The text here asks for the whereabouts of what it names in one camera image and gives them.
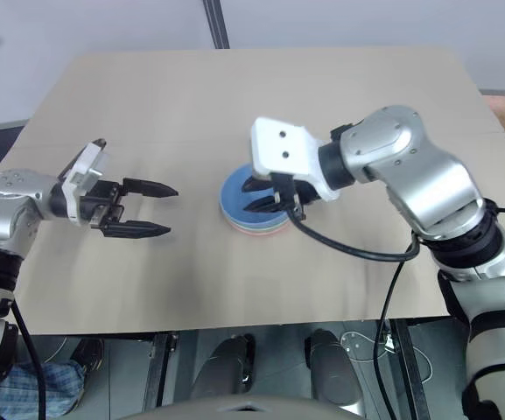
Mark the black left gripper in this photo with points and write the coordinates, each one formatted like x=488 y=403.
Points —
x=103 y=203

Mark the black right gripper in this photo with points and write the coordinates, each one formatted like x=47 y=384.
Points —
x=305 y=192

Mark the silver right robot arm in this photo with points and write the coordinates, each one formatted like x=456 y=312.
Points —
x=392 y=144

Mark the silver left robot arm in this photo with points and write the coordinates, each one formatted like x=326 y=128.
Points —
x=2 y=205

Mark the green bowl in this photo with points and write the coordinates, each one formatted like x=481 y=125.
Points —
x=258 y=228

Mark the pink bowl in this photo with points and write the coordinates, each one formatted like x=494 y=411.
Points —
x=261 y=233

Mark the black shoe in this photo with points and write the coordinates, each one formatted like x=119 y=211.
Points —
x=89 y=352

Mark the black metal table leg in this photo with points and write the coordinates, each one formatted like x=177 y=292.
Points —
x=411 y=367
x=158 y=367

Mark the dark rounded robot foot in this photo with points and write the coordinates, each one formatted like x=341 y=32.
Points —
x=223 y=363
x=328 y=367

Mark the blue plaid cloth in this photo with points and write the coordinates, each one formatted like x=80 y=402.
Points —
x=55 y=385

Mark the grey robot torso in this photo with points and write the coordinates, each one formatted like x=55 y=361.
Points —
x=243 y=408

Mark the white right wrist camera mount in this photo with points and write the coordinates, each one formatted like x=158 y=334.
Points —
x=280 y=146

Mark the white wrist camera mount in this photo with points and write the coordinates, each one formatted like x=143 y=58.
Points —
x=280 y=146
x=86 y=168

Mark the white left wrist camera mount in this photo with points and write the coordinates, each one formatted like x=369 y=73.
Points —
x=86 y=168

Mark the dark vertical post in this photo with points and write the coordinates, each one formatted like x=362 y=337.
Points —
x=216 y=22

